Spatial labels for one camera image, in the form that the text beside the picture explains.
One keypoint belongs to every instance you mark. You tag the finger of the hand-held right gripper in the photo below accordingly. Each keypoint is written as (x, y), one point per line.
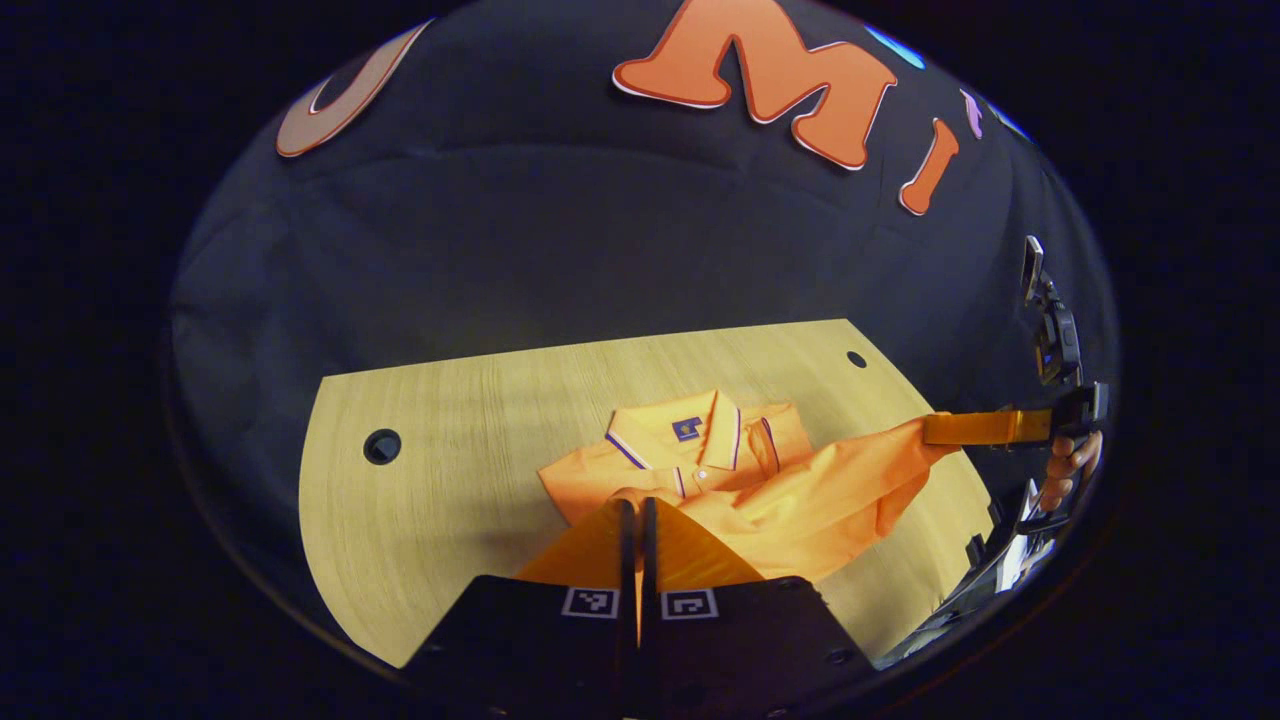
(985, 427)

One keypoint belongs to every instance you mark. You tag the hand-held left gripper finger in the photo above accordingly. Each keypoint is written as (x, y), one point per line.
(628, 560)
(648, 560)

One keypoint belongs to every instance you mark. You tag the orange T-shirt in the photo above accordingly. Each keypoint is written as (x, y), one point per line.
(800, 500)

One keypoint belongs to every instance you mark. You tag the black backdrop cloth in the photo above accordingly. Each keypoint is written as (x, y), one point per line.
(550, 250)

